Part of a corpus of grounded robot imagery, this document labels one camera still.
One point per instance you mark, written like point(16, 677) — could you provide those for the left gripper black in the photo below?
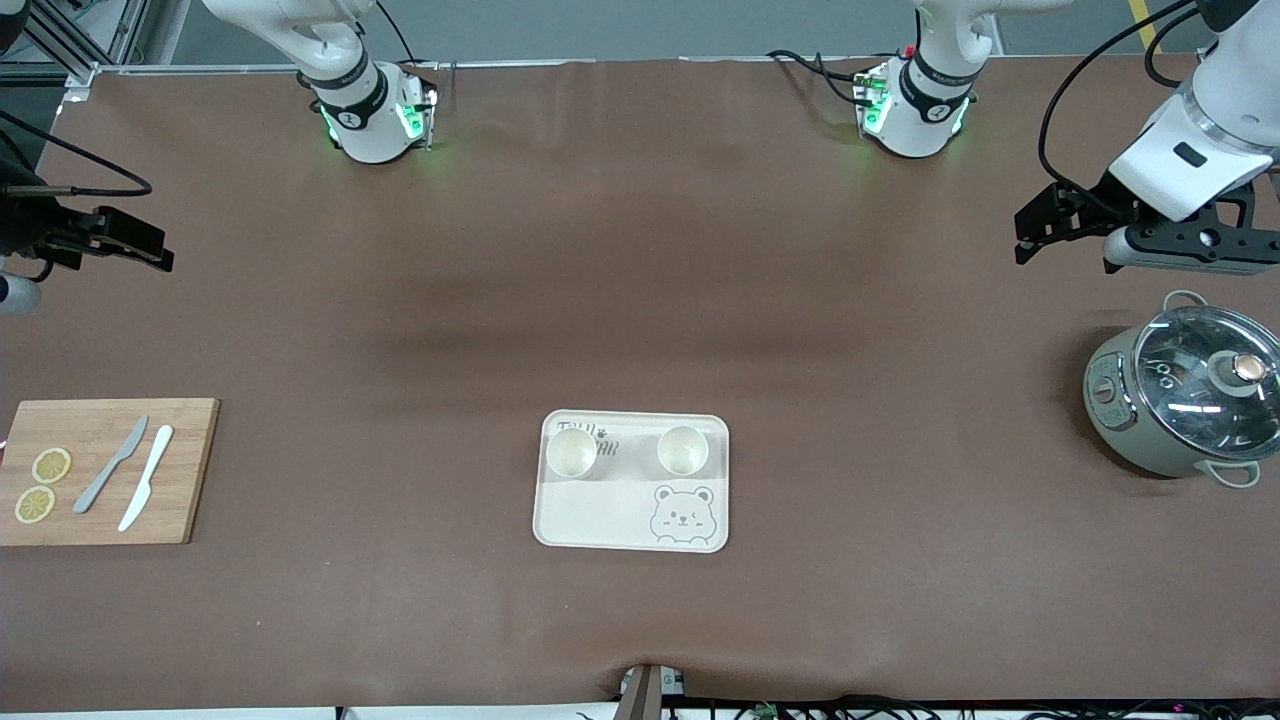
point(1098, 204)

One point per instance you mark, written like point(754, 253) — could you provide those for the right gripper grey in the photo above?
point(28, 226)

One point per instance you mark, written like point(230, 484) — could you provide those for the white plastic cup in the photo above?
point(683, 450)
point(571, 453)

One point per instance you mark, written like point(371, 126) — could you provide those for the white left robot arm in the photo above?
point(930, 110)

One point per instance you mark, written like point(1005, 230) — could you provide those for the glass pot lid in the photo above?
point(1190, 395)

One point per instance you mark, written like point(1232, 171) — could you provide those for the grey plastic knife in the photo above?
point(112, 464)

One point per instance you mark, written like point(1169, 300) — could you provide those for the lemon slice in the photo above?
point(35, 504)
point(52, 465)

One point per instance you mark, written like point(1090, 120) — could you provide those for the bamboo cutting board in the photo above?
point(180, 470)

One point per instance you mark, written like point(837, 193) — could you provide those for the white plastic knife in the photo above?
point(148, 477)

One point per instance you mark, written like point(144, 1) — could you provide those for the brown table cover cloth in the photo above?
point(640, 250)

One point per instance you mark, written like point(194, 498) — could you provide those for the cream tray with bear print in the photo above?
point(620, 510)

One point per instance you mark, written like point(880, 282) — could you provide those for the aluminium profile frame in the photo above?
point(90, 70)

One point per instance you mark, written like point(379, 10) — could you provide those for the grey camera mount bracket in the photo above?
point(650, 695)

